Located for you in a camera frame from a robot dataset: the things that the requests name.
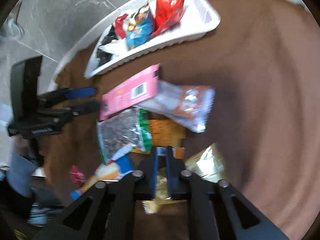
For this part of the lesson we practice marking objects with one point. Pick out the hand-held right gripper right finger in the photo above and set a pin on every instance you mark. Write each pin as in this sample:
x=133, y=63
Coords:
x=172, y=170

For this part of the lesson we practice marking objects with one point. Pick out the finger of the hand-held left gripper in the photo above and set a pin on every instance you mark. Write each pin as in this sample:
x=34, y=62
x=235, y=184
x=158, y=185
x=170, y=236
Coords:
x=85, y=107
x=80, y=92

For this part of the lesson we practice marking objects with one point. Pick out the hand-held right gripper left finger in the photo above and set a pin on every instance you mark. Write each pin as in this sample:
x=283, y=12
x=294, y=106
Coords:
x=153, y=170

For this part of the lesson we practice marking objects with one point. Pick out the gold snack packet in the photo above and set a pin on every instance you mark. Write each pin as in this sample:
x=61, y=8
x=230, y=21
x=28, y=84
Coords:
x=207, y=162

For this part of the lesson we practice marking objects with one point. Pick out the clear seed snack packet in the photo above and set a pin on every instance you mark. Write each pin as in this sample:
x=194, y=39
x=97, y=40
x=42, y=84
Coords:
x=117, y=130

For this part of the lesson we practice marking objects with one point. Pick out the orange long snack packet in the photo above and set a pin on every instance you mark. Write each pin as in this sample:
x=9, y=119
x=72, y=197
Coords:
x=162, y=130

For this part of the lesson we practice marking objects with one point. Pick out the pink snack packet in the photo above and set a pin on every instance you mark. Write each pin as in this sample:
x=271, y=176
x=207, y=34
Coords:
x=125, y=95

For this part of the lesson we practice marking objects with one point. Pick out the black snack packet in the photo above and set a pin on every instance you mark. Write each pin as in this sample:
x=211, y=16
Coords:
x=103, y=57

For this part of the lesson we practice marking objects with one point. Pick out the blue white cake packet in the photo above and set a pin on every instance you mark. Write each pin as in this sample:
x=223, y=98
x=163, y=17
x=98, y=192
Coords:
x=107, y=172

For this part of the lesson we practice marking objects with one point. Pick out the clear white orange packet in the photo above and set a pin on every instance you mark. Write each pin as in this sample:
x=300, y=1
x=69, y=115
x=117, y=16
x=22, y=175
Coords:
x=185, y=105

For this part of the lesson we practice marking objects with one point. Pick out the blue cartoon snack packet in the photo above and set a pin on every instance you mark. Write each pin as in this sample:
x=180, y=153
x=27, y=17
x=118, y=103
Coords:
x=138, y=33

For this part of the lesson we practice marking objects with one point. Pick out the white plastic tray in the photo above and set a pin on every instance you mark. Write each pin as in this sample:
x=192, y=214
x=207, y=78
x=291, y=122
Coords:
x=175, y=40

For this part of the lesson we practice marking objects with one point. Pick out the red triangular snack packet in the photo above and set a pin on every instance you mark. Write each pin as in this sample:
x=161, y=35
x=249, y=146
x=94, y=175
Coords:
x=167, y=10

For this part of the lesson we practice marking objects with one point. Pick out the person's left forearm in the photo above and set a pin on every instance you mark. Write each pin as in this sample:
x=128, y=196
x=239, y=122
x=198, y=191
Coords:
x=20, y=177

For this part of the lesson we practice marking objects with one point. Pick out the person's left hand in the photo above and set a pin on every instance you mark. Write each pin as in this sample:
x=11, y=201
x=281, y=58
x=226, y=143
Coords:
x=22, y=147

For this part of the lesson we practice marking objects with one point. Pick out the brown cloth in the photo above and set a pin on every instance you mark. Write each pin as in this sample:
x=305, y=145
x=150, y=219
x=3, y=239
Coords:
x=250, y=80

